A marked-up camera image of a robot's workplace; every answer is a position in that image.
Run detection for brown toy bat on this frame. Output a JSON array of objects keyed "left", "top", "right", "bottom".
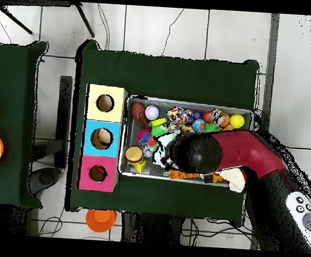
[{"left": 137, "top": 112, "right": 154, "bottom": 133}]

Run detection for clear plastic packet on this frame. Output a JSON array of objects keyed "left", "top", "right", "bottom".
[{"left": 140, "top": 141, "right": 155, "bottom": 158}]

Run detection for toy hamburger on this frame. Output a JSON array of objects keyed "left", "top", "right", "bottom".
[{"left": 124, "top": 146, "right": 145, "bottom": 166}]

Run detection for cream muslin cloth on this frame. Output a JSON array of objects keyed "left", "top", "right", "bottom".
[{"left": 218, "top": 167, "right": 247, "bottom": 194}]

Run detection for wooden box with three holes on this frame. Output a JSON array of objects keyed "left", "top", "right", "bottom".
[{"left": 78, "top": 83, "right": 128, "bottom": 193}]

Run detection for green spiky toy with eyes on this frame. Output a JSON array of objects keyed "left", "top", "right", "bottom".
[{"left": 147, "top": 116, "right": 171, "bottom": 138}]

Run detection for white toy baseball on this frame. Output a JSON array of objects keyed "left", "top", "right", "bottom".
[{"left": 144, "top": 104, "right": 161, "bottom": 121}]

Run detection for multicolour patterned cloth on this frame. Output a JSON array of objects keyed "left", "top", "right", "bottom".
[{"left": 165, "top": 106, "right": 195, "bottom": 133}]

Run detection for brown toy football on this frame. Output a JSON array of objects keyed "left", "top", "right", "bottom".
[{"left": 130, "top": 101, "right": 147, "bottom": 121}]

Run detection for yellow toy cheese wedge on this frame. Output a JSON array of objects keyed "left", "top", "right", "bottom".
[{"left": 133, "top": 160, "right": 147, "bottom": 175}]

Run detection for blue globe ball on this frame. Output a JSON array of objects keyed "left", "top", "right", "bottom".
[{"left": 191, "top": 118, "right": 207, "bottom": 133}]

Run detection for beige round toy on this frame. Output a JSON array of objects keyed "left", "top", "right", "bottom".
[{"left": 92, "top": 128, "right": 113, "bottom": 148}]

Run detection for crushed silver drink can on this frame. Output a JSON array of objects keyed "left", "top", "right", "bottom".
[{"left": 208, "top": 107, "right": 226, "bottom": 127}]

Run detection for yellow smooth ball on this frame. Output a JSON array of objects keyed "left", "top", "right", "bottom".
[{"left": 229, "top": 113, "right": 246, "bottom": 130}]

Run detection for orange plastic cup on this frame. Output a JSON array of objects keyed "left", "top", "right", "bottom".
[{"left": 84, "top": 208, "right": 118, "bottom": 234}]

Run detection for grey stand base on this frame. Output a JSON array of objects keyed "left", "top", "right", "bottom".
[{"left": 29, "top": 165, "right": 63, "bottom": 197}]

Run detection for black tripod stand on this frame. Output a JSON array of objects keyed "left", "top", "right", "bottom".
[{"left": 0, "top": 0, "right": 98, "bottom": 39}]

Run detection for dark green side table cloth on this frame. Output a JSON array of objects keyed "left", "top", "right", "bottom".
[{"left": 0, "top": 38, "right": 53, "bottom": 209}]

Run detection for wire mesh bin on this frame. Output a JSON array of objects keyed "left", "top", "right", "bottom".
[{"left": 118, "top": 94, "right": 255, "bottom": 189}]

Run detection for black floor cables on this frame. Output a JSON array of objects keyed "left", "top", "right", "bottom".
[{"left": 179, "top": 216, "right": 255, "bottom": 250}]

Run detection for black power cable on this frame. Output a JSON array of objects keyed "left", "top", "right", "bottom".
[{"left": 249, "top": 107, "right": 311, "bottom": 152}]

